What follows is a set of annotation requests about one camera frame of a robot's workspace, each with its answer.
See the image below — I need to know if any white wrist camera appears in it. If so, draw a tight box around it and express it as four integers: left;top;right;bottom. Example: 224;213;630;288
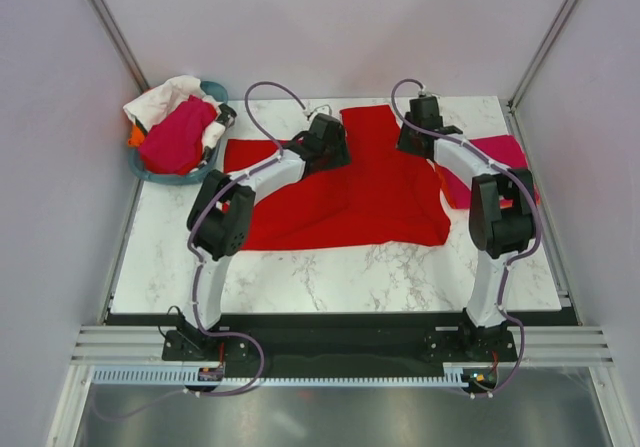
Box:
303;104;333;121
418;87;439;98

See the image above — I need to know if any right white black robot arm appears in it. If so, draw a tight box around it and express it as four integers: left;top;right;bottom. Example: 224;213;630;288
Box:
397;94;542;361

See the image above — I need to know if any left aluminium frame post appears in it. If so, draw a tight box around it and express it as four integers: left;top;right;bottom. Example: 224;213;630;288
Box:
88;0;149;92

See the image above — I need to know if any white and black garment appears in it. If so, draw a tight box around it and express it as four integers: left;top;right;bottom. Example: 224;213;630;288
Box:
201;103;237;164

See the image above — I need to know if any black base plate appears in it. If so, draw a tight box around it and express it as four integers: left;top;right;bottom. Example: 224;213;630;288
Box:
162;312;518;377

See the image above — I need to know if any folded magenta t shirt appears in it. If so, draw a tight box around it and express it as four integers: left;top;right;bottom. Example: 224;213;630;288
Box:
434;135;528;188

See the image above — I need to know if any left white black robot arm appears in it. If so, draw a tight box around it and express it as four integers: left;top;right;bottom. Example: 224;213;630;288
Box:
184;113;351;360

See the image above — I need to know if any right aluminium frame post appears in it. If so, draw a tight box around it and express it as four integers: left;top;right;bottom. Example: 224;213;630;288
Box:
504;0;581;115

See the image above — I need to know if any magenta shirt in basket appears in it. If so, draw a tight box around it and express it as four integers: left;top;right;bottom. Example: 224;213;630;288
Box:
137;96;217;176

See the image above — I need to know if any teal plastic laundry basket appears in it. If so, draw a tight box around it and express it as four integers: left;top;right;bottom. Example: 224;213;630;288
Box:
126;79;231;188

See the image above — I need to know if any red t shirt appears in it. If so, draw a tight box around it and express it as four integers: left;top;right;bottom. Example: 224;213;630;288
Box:
244;105;451;251

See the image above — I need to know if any orange shirt in basket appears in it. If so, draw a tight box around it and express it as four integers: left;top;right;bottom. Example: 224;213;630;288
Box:
127;122;147;148

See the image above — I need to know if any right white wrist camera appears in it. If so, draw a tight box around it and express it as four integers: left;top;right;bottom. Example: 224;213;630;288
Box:
418;87;439;98

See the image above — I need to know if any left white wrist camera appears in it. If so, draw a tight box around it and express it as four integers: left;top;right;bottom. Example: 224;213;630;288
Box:
303;104;333;121

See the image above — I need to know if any white shirt in basket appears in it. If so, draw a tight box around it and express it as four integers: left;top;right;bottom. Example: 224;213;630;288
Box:
123;75;228;132

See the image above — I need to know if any aluminium frame post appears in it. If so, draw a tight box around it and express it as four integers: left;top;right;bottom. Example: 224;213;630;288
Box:
88;0;149;92
504;0;581;115

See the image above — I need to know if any aluminium front rail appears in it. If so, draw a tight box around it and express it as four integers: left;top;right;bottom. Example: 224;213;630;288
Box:
72;326;613;367

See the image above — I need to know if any white slotted cable duct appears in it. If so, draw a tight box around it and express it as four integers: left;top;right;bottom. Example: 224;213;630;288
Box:
92;365;468;388

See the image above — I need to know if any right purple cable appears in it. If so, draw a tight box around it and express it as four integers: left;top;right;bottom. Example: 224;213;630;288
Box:
389;77;544;401

